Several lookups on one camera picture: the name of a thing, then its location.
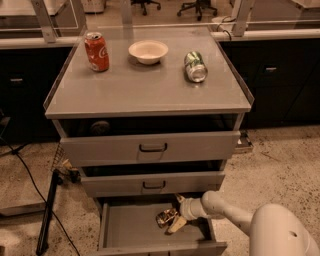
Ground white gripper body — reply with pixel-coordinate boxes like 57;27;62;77
180;198;204;221

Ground orange patterned can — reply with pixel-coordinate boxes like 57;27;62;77
155;208;179;228

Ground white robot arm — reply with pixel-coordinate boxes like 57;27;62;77
168;191;320;256

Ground middle grey drawer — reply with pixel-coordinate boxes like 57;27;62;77
81;161;225;198

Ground grey drawer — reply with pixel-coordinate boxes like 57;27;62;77
88;194;227;256
54;114;240;167
81;161;225;198

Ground bottom grey drawer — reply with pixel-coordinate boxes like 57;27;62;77
88;194;227;256

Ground grey drawer cabinet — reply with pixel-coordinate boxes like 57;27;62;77
43;25;256;256

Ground dark round object in drawer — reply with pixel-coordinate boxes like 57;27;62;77
89;121;110;136

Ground top grey drawer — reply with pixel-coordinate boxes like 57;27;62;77
54;114;240;167

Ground green soda can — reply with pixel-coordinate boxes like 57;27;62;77
184;51;208;83

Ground red soda can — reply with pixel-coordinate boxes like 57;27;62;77
84;32;109;72

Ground black bar on floor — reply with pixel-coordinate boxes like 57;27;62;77
36;170;59;256

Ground white bowl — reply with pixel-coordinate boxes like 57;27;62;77
128;40;168;65

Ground black office chair right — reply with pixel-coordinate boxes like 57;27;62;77
177;0;218;21

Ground black office chair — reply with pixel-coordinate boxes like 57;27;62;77
130;0;162;16
177;0;218;21

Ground black office chair left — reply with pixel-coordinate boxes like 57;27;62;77
130;0;162;16

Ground small wire cart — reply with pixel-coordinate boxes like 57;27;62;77
51;145;80;183

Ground black floor cable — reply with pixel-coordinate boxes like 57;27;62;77
0;136;81;256

